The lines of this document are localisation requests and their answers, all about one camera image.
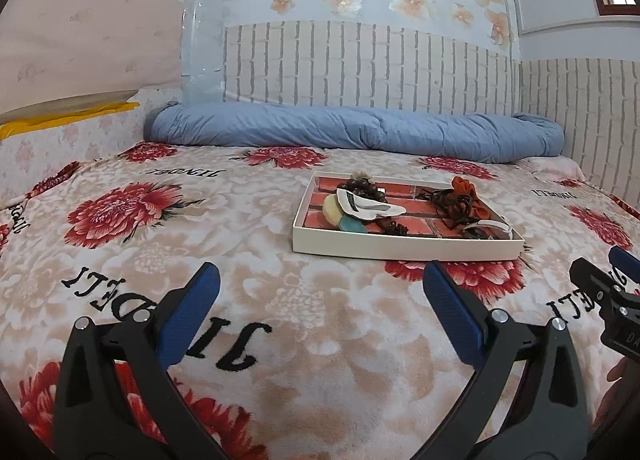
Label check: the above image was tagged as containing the person's right hand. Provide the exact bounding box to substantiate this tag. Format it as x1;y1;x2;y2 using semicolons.
592;354;640;433

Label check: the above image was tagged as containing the brown wooden bead bracelet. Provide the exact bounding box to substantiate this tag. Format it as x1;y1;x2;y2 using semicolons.
336;177;410;237

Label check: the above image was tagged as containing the white hair clip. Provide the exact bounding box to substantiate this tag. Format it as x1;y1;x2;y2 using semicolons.
336;189;407;218
462;219;513;241

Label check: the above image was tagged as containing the white tray with brick liner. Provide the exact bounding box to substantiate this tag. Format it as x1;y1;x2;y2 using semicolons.
292;171;525;262

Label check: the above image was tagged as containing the yellow cloth strip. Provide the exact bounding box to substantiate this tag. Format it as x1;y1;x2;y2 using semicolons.
0;101;141;141

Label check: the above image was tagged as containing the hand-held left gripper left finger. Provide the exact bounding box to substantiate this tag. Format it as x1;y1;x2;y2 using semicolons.
52;261;231;460

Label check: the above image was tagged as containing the black braided bracelet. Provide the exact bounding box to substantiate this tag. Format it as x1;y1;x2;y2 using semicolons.
417;187;475;231

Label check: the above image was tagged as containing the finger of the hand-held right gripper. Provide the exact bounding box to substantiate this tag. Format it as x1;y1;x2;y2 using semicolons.
608;245;640;286
569;257;628;316

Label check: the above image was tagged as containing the beige cushion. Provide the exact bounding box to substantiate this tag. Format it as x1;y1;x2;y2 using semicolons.
0;89;138;116

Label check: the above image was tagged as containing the clear plastic sheet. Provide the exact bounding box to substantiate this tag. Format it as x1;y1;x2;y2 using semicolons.
180;0;228;106

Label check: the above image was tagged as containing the teal hair clip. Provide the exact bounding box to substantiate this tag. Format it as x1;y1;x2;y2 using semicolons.
337;216;372;233

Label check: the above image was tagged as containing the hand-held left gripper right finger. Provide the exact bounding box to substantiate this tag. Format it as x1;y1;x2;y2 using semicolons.
415;260;599;460

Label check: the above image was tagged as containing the red floral blanket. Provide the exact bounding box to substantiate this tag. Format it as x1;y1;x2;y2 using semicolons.
0;140;640;460

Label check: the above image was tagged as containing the orange scrunchie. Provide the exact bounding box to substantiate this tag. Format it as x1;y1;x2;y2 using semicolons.
450;177;482;213

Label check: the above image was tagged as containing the blue rolled quilt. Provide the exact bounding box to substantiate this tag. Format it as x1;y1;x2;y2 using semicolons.
143;101;566;164

